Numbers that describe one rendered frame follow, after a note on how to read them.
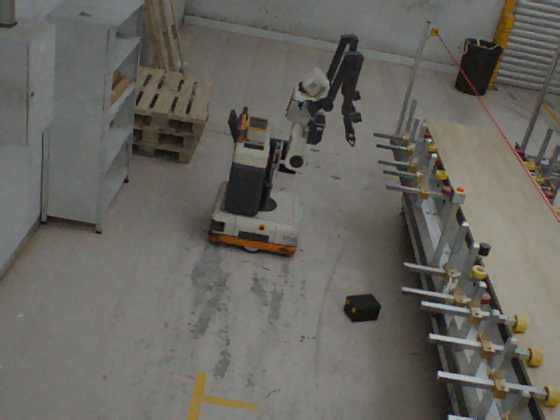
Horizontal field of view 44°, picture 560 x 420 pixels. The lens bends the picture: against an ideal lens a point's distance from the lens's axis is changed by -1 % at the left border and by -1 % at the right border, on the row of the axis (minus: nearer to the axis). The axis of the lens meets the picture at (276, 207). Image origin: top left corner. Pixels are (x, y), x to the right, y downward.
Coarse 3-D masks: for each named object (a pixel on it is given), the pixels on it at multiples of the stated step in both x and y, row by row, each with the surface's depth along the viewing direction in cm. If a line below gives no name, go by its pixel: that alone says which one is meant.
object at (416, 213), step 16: (400, 160) 550; (416, 208) 478; (416, 224) 459; (416, 240) 451; (432, 256) 425; (432, 288) 396; (448, 336) 355; (448, 352) 348; (464, 352) 346; (448, 368) 343; (464, 368) 334; (464, 400) 315; (464, 416) 310
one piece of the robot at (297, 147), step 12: (300, 96) 480; (288, 108) 503; (300, 120) 495; (300, 132) 500; (288, 144) 518; (300, 144) 500; (288, 156) 505; (300, 156) 504; (288, 168) 510; (300, 168) 509
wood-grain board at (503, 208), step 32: (448, 128) 578; (448, 160) 514; (480, 160) 526; (512, 160) 539; (480, 192) 473; (512, 192) 483; (480, 224) 430; (512, 224) 438; (544, 224) 447; (480, 256) 394; (512, 256) 401; (544, 256) 408; (512, 288) 369; (544, 288) 375; (544, 320) 347; (544, 352) 323; (544, 384) 302; (544, 416) 284
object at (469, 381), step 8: (440, 376) 286; (448, 376) 286; (456, 376) 287; (464, 376) 288; (464, 384) 287; (472, 384) 287; (480, 384) 287; (488, 384) 286; (512, 384) 289; (512, 392) 288; (536, 392) 287; (544, 392) 288
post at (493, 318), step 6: (492, 312) 306; (498, 312) 305; (492, 318) 306; (498, 318) 306; (486, 324) 310; (492, 324) 307; (486, 330) 309; (492, 330) 309; (486, 336) 310; (474, 354) 318; (474, 360) 317; (480, 360) 317; (474, 366) 319; (468, 372) 321; (474, 372) 320
